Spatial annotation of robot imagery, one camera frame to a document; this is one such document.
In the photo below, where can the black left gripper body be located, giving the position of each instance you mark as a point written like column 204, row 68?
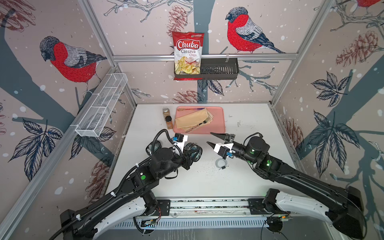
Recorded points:
column 186, row 161

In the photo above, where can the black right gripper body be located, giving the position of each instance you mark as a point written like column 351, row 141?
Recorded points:
column 239, row 150

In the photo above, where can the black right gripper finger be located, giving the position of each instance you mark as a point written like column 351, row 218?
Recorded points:
column 227, row 138
column 216, row 147

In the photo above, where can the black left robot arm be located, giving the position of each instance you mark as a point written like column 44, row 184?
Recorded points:
column 133, row 196

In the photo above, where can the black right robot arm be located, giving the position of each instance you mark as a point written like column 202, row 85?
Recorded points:
column 341, row 208

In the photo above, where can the pink plastic tray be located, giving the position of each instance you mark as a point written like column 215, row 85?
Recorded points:
column 216, row 126

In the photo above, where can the black fork on tray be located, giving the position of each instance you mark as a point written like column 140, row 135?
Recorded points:
column 198, row 125

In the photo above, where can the brown spice bottle black cap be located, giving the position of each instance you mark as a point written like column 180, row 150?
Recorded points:
column 169, row 122

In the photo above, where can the tan spice jar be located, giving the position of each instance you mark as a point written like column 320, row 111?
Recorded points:
column 166, row 112

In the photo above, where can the red cassava chips bag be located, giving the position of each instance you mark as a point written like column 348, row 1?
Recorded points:
column 188, row 49

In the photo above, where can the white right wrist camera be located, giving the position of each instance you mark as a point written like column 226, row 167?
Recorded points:
column 226, row 151

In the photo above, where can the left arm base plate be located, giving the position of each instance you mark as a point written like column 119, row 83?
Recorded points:
column 159, row 207

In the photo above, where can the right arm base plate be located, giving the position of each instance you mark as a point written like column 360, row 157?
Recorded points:
column 259, row 206

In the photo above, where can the black wall basket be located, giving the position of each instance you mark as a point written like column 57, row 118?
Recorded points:
column 213, row 69

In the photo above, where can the white wire mesh basket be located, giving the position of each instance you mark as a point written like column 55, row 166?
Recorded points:
column 98, row 113

